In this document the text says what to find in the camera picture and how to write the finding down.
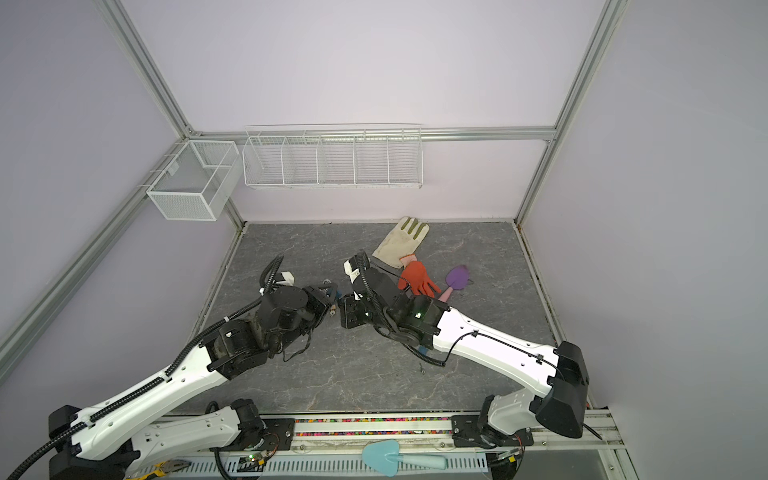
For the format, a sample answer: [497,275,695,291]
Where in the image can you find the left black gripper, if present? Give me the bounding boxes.
[272,284,339,355]

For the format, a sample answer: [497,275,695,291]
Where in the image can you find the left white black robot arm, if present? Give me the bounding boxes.
[10,256,338,479]

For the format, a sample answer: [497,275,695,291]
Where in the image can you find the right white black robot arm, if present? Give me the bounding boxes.
[340,251,590,449]

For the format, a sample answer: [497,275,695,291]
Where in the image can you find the red rubber glove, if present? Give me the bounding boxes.
[398,254,441,298]

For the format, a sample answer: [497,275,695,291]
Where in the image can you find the cream work glove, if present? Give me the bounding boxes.
[373,217,430,268]

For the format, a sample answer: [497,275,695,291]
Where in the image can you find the purple pink toy trowel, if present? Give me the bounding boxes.
[438,265,470,303]

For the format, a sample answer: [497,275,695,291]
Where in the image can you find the colourful bead strip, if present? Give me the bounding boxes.
[294,413,452,438]

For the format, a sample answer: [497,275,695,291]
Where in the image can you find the teal toy trowel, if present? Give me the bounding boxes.
[362,439,448,477]

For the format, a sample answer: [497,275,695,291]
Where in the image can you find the white mesh box basket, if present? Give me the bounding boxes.
[147,140,242,222]

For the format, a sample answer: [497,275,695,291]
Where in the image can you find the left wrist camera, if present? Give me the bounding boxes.
[274,271,295,286]

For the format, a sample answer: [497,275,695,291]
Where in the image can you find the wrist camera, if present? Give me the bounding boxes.
[344,256,367,300]
[274,271,295,286]

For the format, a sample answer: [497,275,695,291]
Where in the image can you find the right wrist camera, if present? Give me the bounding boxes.
[344,256,367,300]

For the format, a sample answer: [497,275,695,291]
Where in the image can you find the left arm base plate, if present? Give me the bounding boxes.
[240,417,296,452]

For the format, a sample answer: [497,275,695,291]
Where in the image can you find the white wire wall shelf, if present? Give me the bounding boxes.
[242,123,424,189]

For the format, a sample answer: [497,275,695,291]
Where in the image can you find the white slotted cable duct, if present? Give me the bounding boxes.
[227,452,490,478]

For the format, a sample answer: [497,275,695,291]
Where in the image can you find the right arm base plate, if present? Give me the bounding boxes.
[450,414,534,449]

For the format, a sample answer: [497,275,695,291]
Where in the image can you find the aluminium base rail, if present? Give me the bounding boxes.
[124,410,628,479]

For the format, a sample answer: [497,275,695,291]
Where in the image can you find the yellow handled pliers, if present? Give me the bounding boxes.
[127,459,191,480]

